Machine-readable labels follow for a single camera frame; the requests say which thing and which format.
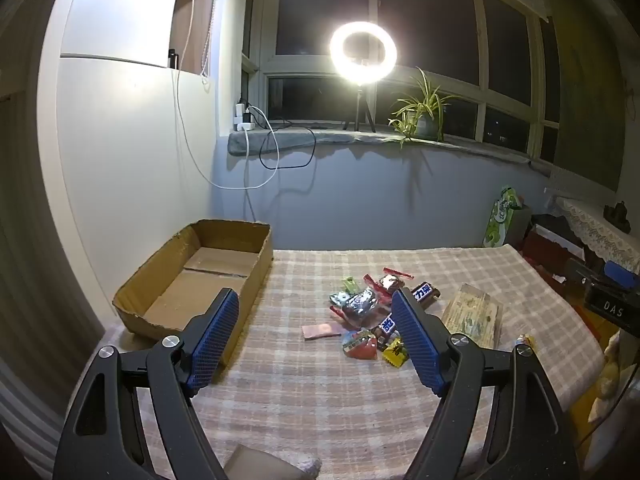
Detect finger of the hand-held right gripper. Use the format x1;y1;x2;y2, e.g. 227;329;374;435
566;258;637;292

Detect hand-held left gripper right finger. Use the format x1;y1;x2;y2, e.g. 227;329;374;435
391;287;583;480

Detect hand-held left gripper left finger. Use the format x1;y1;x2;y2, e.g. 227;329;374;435
52;287;241;480

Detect yellow candy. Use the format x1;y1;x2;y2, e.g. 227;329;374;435
382;339;409;368

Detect clear cracker packet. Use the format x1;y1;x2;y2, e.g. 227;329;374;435
441;283;503;348

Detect brown cardboard box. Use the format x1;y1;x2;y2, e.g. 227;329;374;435
112;218;274;367

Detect pink snack packet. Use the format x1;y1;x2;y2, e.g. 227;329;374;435
302;322;342;341

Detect person's right forearm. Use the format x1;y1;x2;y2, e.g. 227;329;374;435
587;332;623;423

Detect lace tablecloth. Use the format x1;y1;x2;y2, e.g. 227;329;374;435
555;196;640;273

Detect red triangular snack packet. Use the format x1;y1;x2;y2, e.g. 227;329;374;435
341;330;378;361

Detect dark figurine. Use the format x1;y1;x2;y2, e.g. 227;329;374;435
604;201;631;233

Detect clear red-edged snack packet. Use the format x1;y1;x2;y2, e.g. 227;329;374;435
331;274;396;330

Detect red candy wrapper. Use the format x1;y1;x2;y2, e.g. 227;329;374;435
382;267;415;292

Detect green candy packet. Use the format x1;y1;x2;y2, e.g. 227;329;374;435
329;276;362;306

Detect checked blanket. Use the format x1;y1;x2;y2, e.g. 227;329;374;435
95;245;606;480

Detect green printed bag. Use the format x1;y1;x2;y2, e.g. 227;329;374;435
482;186;523;248

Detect white wardrobe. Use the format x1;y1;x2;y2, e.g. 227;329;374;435
37;0;223;321

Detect grey windowsill cloth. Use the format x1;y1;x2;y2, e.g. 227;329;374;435
227;127;531;163

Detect potted spider plant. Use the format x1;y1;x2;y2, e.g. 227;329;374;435
387;66;463;150

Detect black tripod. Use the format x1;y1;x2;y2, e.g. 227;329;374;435
343;84;377;133

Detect window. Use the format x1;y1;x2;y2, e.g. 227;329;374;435
242;0;561;161

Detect white cable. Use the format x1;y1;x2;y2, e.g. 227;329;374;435
172;0;276;191

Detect black cable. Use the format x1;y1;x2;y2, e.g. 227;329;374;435
252;110;317;171

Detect white wall charger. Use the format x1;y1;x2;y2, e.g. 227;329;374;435
234;101;256;132

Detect ring light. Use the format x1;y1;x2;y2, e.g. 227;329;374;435
329;21;398;85

